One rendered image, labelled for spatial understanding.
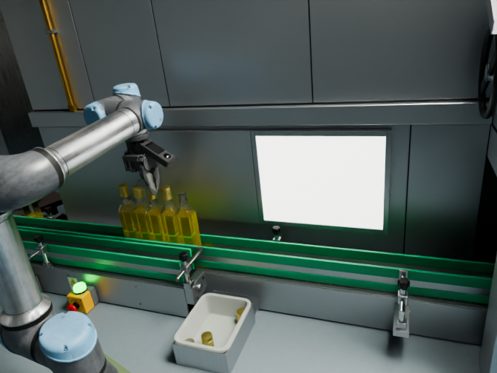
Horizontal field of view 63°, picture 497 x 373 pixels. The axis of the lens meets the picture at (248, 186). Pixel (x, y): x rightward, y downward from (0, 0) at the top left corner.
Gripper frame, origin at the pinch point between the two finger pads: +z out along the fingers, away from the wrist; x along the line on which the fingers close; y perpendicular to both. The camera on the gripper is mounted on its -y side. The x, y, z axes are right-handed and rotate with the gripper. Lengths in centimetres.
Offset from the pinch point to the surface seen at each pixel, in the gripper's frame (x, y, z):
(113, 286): 14.0, 16.8, 31.5
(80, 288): 19.1, 27.0, 30.4
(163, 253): 3.7, 0.3, 22.2
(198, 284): 8.0, -14.9, 29.3
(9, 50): -298, 434, -30
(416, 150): -22, -79, -8
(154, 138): -15.2, 7.5, -13.3
